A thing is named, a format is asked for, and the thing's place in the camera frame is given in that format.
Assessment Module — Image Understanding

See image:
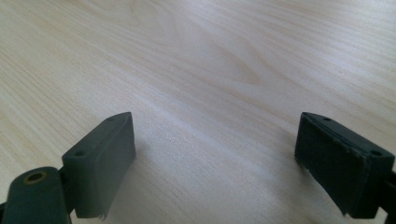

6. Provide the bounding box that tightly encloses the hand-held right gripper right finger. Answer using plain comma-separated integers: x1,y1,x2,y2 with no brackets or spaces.
293,111,396,219

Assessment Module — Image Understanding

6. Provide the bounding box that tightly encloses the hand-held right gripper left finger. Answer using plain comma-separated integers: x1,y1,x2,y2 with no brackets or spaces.
61,111,137,220

